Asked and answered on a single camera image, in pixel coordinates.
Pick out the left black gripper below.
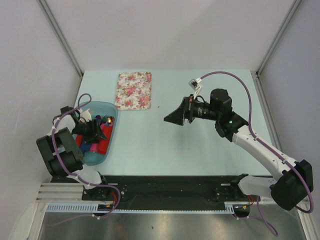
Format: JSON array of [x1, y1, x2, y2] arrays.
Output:
[[71, 118, 107, 144]]

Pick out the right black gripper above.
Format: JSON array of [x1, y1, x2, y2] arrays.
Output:
[[164, 94, 220, 126]]

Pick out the red paper napkin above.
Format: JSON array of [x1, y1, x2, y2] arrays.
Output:
[[98, 122, 115, 155]]

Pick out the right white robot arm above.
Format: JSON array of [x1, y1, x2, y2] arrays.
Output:
[[164, 88, 314, 211]]

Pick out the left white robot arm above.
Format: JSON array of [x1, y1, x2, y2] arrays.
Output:
[[36, 106, 111, 200]]

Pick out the pink rolled napkin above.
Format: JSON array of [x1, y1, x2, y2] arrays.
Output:
[[90, 143, 99, 153]]

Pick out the blue rolled napkin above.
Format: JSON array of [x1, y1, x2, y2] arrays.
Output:
[[80, 141, 92, 155]]

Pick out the teal plastic bin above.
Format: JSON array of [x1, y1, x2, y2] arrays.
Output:
[[72, 101, 118, 166]]

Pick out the floral pattern tray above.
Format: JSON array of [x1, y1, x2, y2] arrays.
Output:
[[114, 71, 152, 111]]

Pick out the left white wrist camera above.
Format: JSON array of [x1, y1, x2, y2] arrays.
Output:
[[79, 108, 93, 123]]

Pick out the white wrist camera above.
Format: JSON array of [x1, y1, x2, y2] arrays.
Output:
[[79, 108, 93, 123], [188, 77, 203, 98]]

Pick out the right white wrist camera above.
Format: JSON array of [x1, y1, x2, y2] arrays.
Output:
[[188, 77, 203, 98]]

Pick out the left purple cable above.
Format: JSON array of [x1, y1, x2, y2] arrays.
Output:
[[47, 93, 122, 227]]

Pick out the purple cable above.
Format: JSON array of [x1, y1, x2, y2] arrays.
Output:
[[47, 93, 122, 227], [198, 71, 315, 237]]

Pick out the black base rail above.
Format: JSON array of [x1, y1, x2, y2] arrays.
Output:
[[51, 175, 257, 210]]

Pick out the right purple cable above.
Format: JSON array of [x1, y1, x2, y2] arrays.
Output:
[[198, 71, 315, 237]]

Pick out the light blue cable duct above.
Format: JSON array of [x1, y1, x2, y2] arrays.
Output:
[[45, 202, 235, 215]]

